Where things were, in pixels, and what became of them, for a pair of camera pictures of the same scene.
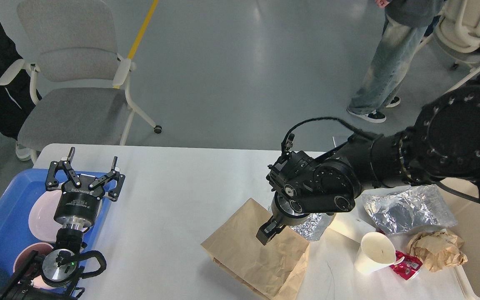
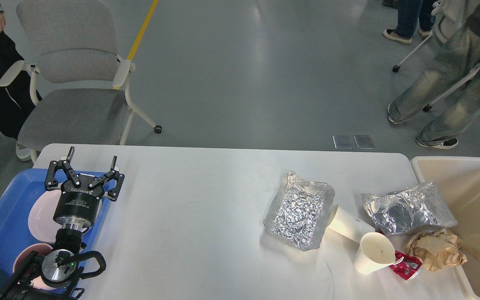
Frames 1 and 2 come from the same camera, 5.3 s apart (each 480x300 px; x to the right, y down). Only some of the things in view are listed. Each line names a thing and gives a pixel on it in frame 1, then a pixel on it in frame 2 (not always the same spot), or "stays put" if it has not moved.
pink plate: (42, 211) stays put
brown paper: (437, 248) stays put
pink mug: (41, 248) stays put
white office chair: (461, 35) → (397, 68)
